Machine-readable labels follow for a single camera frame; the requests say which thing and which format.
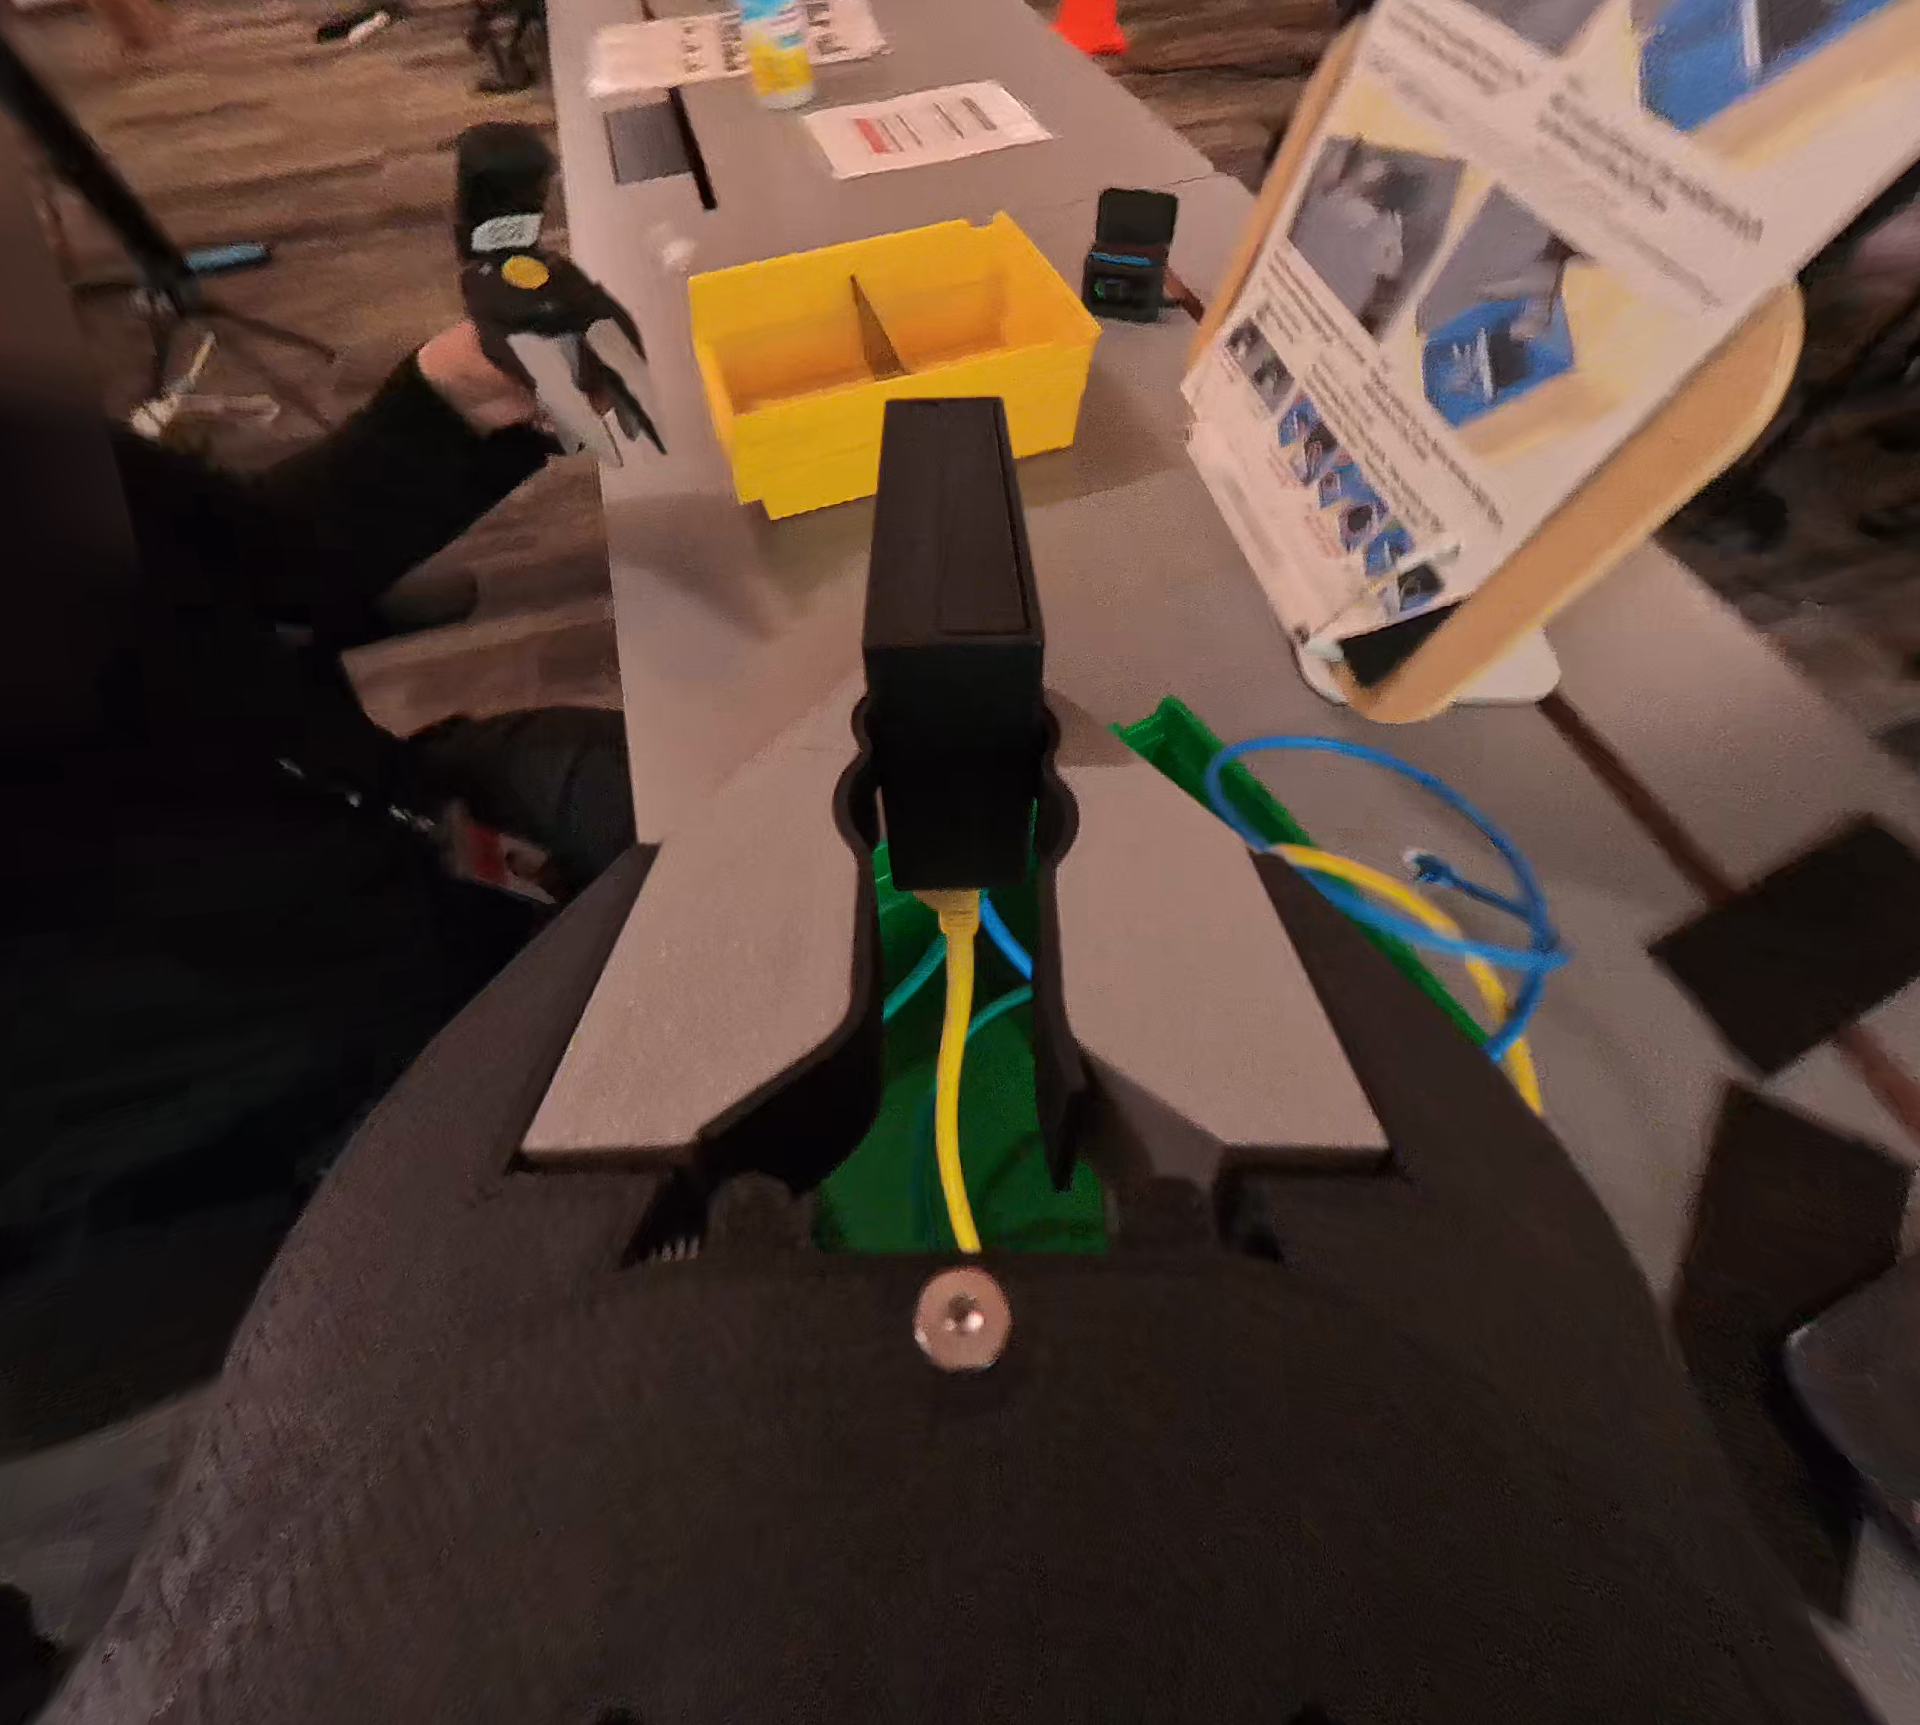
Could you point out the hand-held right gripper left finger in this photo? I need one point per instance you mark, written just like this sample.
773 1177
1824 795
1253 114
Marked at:
705 990

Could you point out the person's dark clothed body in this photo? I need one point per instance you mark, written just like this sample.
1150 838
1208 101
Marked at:
180 930

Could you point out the small black camera case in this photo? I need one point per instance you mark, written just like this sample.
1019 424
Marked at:
1133 255

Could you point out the yellow plastic bin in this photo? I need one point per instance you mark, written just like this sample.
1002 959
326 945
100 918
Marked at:
900 444

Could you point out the person's left forearm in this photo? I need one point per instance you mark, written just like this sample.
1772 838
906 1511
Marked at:
391 479

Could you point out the black tripod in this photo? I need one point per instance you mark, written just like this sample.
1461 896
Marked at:
90 179

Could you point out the black square pad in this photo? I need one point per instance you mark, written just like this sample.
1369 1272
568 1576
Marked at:
1786 945
1786 1215

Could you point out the white stand base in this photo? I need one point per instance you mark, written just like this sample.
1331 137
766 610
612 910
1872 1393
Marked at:
1515 674

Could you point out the white printed paper sheet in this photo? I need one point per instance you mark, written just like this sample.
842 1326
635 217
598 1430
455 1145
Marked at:
661 45

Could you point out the black network switch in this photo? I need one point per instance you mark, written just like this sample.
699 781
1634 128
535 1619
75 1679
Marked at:
952 705

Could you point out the black binder clip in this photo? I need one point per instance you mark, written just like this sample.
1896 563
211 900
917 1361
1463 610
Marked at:
1396 645

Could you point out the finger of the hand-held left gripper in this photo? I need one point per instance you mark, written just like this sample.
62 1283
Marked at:
562 382
630 391

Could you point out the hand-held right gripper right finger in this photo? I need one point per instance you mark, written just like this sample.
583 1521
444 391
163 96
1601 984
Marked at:
1183 990

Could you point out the white sheet with red label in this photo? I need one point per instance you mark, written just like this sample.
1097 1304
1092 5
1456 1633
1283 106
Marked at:
930 127

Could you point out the person's left hand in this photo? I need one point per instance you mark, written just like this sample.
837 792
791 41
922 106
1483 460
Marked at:
465 375

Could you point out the printed instruction sheet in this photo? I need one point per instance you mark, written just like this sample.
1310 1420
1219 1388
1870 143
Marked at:
1500 179

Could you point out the green plastic bin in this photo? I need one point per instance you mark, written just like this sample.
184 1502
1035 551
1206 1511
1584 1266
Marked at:
900 1200

